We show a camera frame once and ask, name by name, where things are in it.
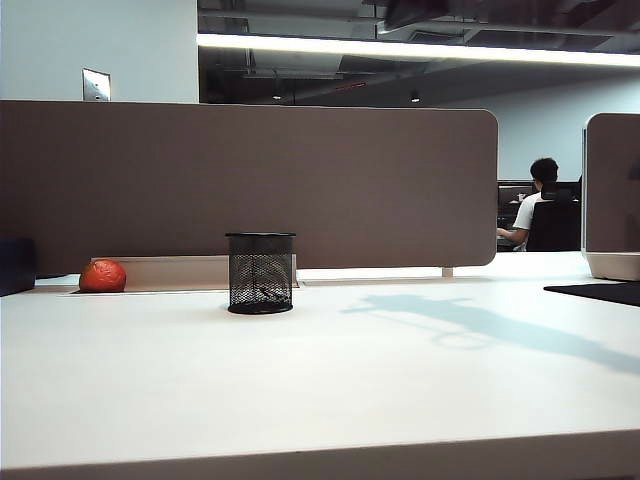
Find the bunch of keys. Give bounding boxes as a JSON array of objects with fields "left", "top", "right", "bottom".
[{"left": 249, "top": 282, "right": 291, "bottom": 304}]

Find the black mesh basket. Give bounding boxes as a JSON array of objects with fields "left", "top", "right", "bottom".
[{"left": 224, "top": 231, "right": 298, "bottom": 315}]

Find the wide brown desk partition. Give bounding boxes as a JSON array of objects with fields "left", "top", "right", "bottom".
[{"left": 0, "top": 99, "right": 500, "bottom": 279}]

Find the long ceiling light strip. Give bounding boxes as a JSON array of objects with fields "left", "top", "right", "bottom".
[{"left": 197, "top": 32, "right": 640, "bottom": 69}]

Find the person in white shirt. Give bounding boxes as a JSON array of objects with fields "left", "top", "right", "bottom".
[{"left": 497, "top": 157, "right": 560, "bottom": 253}]

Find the orange round fruit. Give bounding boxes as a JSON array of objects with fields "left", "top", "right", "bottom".
[{"left": 78, "top": 257, "right": 128, "bottom": 294}]

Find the black office chair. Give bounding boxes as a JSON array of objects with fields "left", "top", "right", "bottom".
[{"left": 526, "top": 182, "right": 583, "bottom": 253}]

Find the black desk mat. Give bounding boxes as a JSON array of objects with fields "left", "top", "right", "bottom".
[{"left": 543, "top": 282, "right": 640, "bottom": 307}]

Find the white partition base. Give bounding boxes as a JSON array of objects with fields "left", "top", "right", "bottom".
[{"left": 583, "top": 251, "right": 640, "bottom": 281}]

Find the narrow brown desk partition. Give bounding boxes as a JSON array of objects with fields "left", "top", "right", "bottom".
[{"left": 582, "top": 112, "right": 640, "bottom": 254}]

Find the dark blue box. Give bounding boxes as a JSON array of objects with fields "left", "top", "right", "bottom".
[{"left": 0, "top": 237, "right": 37, "bottom": 297}]

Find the white cable tray flap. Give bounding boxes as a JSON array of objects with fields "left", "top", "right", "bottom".
[{"left": 92, "top": 255, "right": 301, "bottom": 291}]

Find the metal wall plate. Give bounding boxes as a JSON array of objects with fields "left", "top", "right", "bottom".
[{"left": 81, "top": 67, "right": 112, "bottom": 103}]

